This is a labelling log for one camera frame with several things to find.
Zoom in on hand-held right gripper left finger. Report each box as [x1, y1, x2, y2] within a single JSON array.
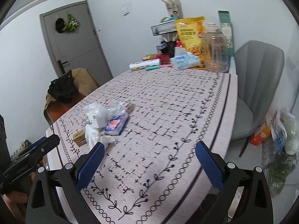
[[26, 142, 105, 224]]

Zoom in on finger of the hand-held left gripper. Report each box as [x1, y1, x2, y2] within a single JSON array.
[[11, 136, 48, 162], [23, 134, 60, 162]]

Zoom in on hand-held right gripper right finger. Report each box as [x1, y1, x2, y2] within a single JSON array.
[[195, 141, 274, 224]]

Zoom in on small brown cardboard box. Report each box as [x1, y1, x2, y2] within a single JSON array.
[[72, 130, 87, 147]]

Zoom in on white tissue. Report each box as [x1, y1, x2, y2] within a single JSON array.
[[84, 124, 116, 149], [84, 103, 110, 129]]

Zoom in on purple packet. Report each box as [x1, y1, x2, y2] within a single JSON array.
[[103, 113, 130, 136]]

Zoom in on person's left hand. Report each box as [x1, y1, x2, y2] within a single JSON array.
[[0, 191, 31, 224]]

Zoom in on patterned shoe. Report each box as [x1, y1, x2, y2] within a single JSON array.
[[12, 140, 32, 159]]

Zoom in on black box-shaped object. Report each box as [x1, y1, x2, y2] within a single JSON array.
[[0, 114, 11, 165]]

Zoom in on black clothes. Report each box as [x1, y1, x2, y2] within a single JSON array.
[[47, 71, 78, 103]]

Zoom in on orange box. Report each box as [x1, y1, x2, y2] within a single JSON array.
[[249, 121, 272, 146]]

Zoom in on bag of green vegetables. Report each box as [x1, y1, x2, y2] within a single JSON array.
[[262, 140, 297, 194]]

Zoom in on brown chair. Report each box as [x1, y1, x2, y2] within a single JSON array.
[[44, 68, 101, 125]]

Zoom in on white plastic bag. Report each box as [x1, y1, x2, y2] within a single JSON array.
[[269, 107, 299, 155]]

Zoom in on grey door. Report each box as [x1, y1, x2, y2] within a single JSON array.
[[39, 0, 114, 84]]

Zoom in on grey upholstered chair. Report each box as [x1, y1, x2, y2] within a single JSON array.
[[230, 40, 285, 158]]

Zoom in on blue-white tissue pack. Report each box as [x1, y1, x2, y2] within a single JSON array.
[[169, 47, 201, 71]]

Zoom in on white roll of bags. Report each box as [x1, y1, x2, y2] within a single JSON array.
[[130, 59, 161, 71]]

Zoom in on black hanging cloth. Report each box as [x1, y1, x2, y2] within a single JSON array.
[[55, 17, 67, 33]]

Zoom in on clear plastic jar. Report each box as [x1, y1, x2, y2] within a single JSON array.
[[202, 23, 229, 73]]

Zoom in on green hanging cloth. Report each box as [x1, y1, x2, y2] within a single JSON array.
[[63, 13, 81, 32]]

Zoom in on red snack packet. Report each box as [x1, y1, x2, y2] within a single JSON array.
[[142, 53, 170, 63]]

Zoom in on black utensil holder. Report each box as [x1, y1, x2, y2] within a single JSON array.
[[156, 31, 179, 54]]

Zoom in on yellow snack bag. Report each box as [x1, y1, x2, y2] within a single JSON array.
[[175, 16, 207, 69]]

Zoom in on tall green box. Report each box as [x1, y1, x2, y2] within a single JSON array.
[[218, 10, 234, 56]]

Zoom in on grey striped box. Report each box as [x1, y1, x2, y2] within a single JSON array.
[[151, 20, 178, 36]]

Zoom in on black door handle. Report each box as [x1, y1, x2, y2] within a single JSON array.
[[57, 59, 68, 75]]

